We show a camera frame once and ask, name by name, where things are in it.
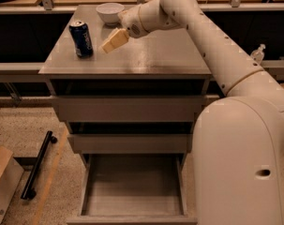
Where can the white ceramic bowl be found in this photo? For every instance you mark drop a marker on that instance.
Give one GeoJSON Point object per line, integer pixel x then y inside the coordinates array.
{"type": "Point", "coordinates": [108, 12]}

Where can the black metal bar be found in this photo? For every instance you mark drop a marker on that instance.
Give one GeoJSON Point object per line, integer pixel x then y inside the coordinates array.
{"type": "Point", "coordinates": [29, 192]}

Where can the grey open bottom drawer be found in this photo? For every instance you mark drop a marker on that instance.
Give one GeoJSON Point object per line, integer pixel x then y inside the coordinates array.
{"type": "Point", "coordinates": [133, 190]}

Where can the blue pepsi can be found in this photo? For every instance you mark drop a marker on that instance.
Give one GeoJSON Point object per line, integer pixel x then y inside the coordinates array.
{"type": "Point", "coordinates": [81, 37]}

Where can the clear sanitizer pump bottle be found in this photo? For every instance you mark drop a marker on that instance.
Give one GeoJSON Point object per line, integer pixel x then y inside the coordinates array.
{"type": "Point", "coordinates": [258, 55]}

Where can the grey middle drawer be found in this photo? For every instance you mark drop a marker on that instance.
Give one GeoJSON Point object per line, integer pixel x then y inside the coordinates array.
{"type": "Point", "coordinates": [130, 144]}

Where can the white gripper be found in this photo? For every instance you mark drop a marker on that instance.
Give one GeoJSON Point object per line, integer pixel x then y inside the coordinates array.
{"type": "Point", "coordinates": [131, 22]}

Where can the grey top drawer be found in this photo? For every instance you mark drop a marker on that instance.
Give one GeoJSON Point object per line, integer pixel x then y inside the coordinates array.
{"type": "Point", "coordinates": [127, 109]}

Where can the cardboard box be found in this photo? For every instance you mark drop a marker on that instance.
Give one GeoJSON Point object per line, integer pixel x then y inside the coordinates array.
{"type": "Point", "coordinates": [10, 175]}

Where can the grey drawer cabinet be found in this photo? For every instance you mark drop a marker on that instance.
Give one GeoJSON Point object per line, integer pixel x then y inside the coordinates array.
{"type": "Point", "coordinates": [194, 86]}

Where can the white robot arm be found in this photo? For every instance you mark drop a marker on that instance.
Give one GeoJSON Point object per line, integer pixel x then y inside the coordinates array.
{"type": "Point", "coordinates": [237, 140]}

